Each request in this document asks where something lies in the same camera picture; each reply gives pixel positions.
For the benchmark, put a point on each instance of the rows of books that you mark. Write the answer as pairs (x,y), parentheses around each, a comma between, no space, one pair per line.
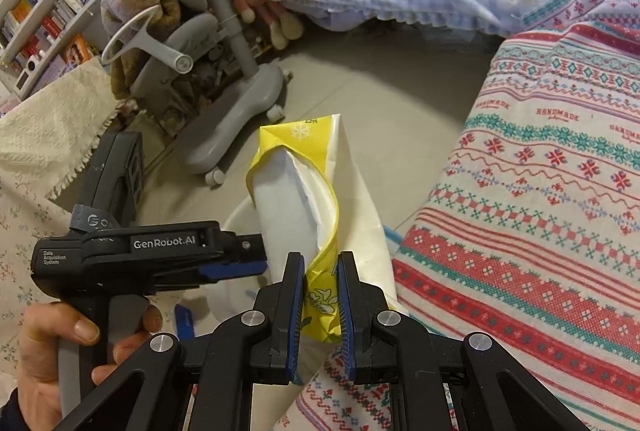
(35,6)

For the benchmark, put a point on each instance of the person's left hand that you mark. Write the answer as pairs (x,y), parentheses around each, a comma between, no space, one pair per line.
(40,351)

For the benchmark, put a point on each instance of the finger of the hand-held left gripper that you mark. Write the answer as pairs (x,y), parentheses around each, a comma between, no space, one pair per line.
(247,247)
(240,268)

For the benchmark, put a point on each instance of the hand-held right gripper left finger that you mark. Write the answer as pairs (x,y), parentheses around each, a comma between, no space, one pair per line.
(299,311)

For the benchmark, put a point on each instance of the patterned bed sheet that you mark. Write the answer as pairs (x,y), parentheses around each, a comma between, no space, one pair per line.
(525,211)

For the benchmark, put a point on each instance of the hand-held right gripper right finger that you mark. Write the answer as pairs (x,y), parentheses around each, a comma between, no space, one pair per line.
(345,311)

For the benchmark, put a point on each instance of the yellow tissue pack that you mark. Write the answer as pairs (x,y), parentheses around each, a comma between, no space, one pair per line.
(360,211)

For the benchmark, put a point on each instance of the cream lace cloth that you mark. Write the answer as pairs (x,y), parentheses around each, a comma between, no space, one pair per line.
(45,131)

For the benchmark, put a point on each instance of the grey adjustable chair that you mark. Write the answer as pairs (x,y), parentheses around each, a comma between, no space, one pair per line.
(240,111)

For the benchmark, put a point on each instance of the white trash bin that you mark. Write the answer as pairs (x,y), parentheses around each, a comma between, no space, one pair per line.
(225,306)

